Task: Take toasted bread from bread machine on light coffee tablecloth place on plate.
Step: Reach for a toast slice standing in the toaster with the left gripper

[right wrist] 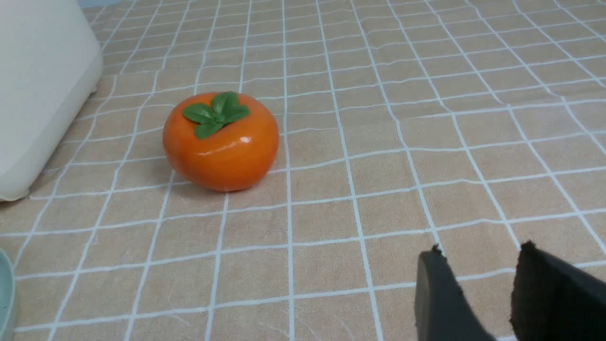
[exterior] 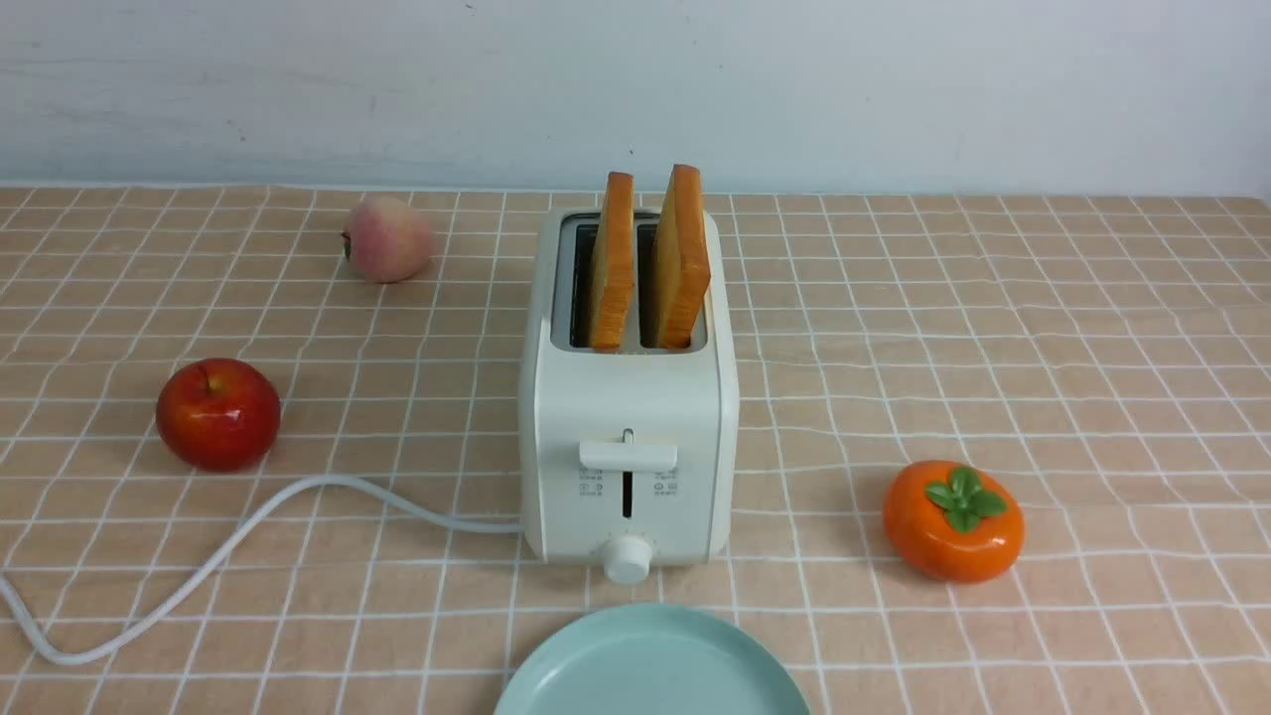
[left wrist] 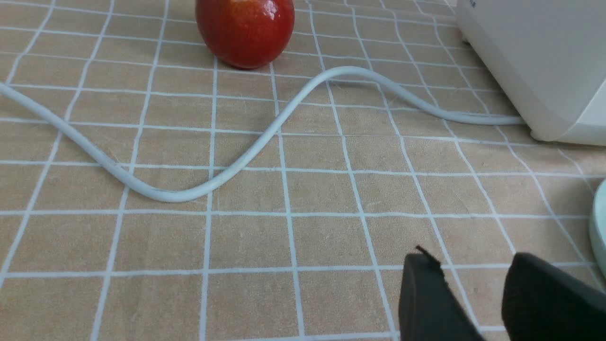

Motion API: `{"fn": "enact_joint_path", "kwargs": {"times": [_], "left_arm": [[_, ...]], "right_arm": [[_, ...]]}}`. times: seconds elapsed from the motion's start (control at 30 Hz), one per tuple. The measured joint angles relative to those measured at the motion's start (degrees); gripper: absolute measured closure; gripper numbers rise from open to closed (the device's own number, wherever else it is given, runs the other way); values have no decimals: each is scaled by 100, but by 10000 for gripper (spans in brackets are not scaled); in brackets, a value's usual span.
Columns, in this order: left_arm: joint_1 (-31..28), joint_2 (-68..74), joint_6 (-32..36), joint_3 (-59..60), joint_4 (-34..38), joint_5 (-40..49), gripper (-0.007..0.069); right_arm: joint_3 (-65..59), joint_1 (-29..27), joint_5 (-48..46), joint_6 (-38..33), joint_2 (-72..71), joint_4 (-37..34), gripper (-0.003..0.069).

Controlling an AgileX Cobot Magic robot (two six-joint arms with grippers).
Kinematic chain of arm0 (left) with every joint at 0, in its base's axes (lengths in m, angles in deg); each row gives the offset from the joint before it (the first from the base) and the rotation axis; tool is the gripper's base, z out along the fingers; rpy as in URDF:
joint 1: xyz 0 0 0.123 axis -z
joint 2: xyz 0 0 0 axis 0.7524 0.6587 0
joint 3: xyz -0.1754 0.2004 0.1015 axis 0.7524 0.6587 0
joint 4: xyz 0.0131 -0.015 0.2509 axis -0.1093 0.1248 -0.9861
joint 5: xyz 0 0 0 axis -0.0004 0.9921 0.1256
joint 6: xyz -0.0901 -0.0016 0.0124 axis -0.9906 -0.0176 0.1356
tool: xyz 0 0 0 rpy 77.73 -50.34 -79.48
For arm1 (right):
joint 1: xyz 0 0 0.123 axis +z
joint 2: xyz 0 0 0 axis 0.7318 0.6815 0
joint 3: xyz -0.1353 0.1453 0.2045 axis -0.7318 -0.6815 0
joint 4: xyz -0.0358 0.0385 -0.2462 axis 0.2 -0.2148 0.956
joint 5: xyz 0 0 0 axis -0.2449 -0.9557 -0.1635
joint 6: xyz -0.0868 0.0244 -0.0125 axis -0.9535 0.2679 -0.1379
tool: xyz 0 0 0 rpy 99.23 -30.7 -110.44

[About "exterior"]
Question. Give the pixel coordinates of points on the white two-slot toaster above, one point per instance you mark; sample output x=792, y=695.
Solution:
x=627, y=459

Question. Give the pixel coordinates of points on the light green plate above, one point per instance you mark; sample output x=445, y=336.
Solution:
x=651, y=659

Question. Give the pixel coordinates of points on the orange persimmon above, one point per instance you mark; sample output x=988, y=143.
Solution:
x=952, y=522

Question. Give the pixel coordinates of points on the red apple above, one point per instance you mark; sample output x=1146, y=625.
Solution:
x=219, y=414

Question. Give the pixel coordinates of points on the toast slice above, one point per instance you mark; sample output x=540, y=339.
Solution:
x=613, y=269
x=680, y=269

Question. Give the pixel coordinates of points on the pink peach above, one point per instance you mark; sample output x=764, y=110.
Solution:
x=387, y=241

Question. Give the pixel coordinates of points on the checkered orange tablecloth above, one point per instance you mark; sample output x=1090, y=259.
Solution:
x=1104, y=359

